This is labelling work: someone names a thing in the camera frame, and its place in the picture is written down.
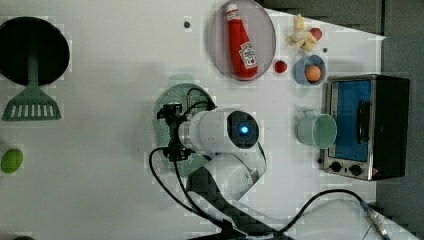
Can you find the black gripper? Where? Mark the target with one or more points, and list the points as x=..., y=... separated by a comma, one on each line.
x=173, y=116

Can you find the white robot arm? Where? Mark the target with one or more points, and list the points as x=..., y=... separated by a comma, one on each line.
x=228, y=139

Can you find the red plush ketchup bottle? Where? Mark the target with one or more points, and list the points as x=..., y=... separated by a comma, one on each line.
x=242, y=52

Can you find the grey oval plate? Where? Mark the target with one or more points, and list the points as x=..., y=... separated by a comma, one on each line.
x=259, y=28

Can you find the small red strawberry toy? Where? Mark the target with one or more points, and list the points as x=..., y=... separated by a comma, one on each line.
x=280, y=66

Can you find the green slotted spatula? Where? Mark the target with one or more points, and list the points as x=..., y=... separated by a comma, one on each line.
x=32, y=104

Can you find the blue bowl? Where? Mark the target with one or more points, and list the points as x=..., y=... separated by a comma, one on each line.
x=303, y=64

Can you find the orange ball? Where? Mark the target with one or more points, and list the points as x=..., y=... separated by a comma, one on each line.
x=313, y=73

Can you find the mint green mug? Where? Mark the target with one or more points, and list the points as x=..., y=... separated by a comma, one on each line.
x=317, y=130

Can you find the peeled banana toy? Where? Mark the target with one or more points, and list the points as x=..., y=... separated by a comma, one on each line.
x=302, y=38

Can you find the large pink strawberry toy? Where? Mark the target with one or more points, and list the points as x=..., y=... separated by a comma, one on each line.
x=316, y=33

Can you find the black round pan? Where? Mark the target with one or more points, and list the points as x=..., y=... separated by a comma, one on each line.
x=54, y=52

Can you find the green lime toy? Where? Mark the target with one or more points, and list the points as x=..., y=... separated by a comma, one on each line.
x=11, y=161

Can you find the black toaster oven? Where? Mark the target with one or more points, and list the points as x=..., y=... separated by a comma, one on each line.
x=371, y=113

